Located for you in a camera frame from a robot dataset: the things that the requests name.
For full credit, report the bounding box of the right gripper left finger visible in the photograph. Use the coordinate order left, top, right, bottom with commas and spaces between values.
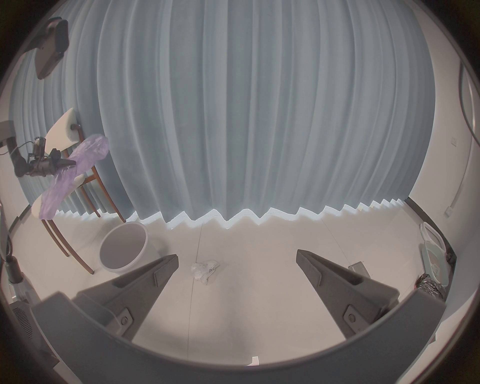
75, 254, 179, 342

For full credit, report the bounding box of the pale blue curtain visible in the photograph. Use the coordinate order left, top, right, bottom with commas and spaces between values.
9, 0, 437, 229

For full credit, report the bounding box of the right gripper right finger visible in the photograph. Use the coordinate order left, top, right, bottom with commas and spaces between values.
296, 249, 400, 340

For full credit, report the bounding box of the wooden chair with cream cushions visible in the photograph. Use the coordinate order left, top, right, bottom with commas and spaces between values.
30, 108, 126, 275

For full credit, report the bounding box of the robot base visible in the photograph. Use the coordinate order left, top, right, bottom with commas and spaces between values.
0, 259, 57, 370

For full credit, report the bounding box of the purple plastic bag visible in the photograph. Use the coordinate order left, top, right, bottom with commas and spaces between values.
38, 135, 110, 220

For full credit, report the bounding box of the crumpled white paper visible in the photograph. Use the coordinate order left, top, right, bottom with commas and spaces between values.
190, 259, 221, 286

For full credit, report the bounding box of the white trash bin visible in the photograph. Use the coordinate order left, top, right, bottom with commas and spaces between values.
98, 222, 149, 273

